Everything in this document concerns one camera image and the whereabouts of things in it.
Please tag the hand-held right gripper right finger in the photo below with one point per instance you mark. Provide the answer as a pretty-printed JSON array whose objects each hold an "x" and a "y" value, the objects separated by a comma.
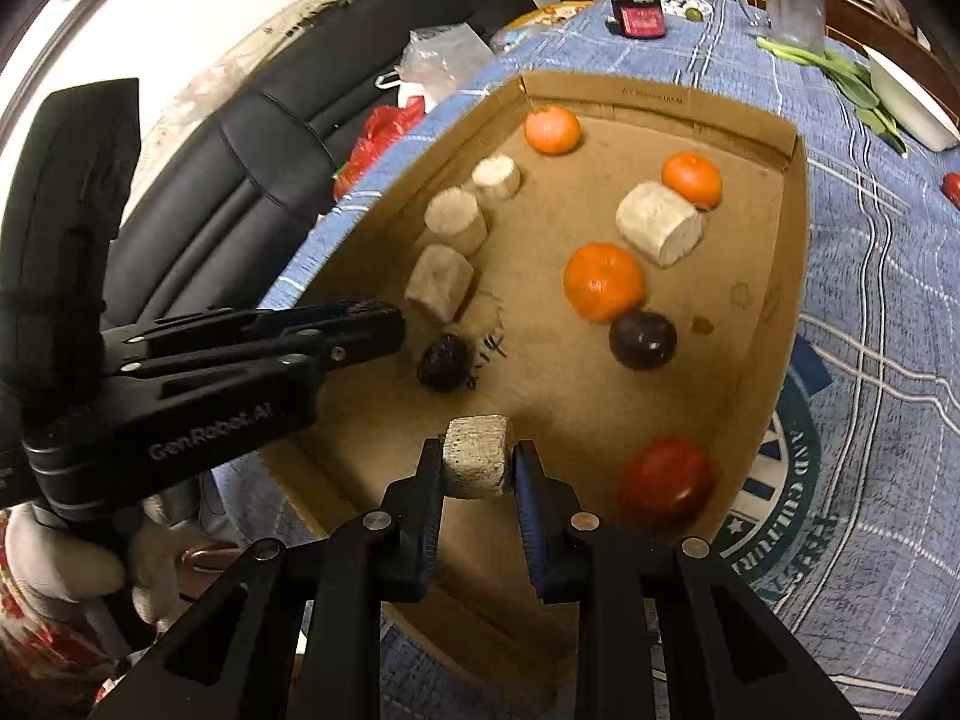
[{"x": 534, "y": 532}]

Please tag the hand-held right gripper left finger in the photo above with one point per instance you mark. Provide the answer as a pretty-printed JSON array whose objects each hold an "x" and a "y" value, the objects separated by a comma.
[{"x": 433, "y": 517}]

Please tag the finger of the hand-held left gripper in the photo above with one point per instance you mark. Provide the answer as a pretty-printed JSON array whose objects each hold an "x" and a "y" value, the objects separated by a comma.
[
  {"x": 247, "y": 321},
  {"x": 300, "y": 360}
]

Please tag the red tomato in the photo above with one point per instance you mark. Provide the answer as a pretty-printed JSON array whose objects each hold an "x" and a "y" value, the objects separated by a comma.
[{"x": 666, "y": 480}]

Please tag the red date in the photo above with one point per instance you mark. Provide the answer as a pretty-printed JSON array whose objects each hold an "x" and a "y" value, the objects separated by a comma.
[
  {"x": 442, "y": 361},
  {"x": 952, "y": 189}
]

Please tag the brown cardboard tray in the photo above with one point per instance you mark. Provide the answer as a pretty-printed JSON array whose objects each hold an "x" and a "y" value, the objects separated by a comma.
[{"x": 540, "y": 390}]

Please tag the dark purple round fruit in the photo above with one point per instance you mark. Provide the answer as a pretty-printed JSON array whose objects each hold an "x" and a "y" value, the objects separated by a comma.
[{"x": 643, "y": 340}]

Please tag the orange mandarin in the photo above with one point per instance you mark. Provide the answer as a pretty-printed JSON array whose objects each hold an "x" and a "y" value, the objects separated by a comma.
[
  {"x": 692, "y": 178},
  {"x": 553, "y": 129},
  {"x": 604, "y": 281}
]

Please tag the person's left hand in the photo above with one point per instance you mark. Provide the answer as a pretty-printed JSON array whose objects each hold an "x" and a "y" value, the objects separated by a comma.
[{"x": 60, "y": 562}]

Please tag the black leather sofa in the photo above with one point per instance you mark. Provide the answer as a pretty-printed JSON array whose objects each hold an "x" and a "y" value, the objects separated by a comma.
[{"x": 225, "y": 187}]

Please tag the red plastic bag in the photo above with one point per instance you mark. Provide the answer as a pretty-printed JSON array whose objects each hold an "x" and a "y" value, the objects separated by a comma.
[{"x": 375, "y": 139}]

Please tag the small beige yam chunk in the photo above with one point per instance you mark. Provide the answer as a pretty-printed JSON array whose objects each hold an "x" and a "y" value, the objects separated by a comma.
[{"x": 496, "y": 176}]

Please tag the clear plastic bag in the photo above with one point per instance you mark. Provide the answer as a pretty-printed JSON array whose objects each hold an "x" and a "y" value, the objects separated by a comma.
[{"x": 442, "y": 52}]

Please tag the large beige yam chunk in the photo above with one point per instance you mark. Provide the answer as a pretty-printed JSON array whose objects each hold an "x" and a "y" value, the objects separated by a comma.
[{"x": 660, "y": 221}]

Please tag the blue plaid tablecloth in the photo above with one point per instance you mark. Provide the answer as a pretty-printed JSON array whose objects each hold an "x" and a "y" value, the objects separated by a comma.
[{"x": 862, "y": 315}]

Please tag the red floral cloth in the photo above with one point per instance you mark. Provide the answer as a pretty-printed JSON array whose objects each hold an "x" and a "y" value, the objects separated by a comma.
[{"x": 37, "y": 660}]

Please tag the dark jar with pink label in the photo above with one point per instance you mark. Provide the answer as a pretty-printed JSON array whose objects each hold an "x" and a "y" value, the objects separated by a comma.
[{"x": 637, "y": 15}]

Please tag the green bok choy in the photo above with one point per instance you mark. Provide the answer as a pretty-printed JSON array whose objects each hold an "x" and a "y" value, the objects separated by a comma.
[{"x": 855, "y": 82}]

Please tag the white bowl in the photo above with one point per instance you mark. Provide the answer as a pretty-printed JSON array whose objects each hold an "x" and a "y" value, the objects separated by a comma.
[{"x": 907, "y": 101}]

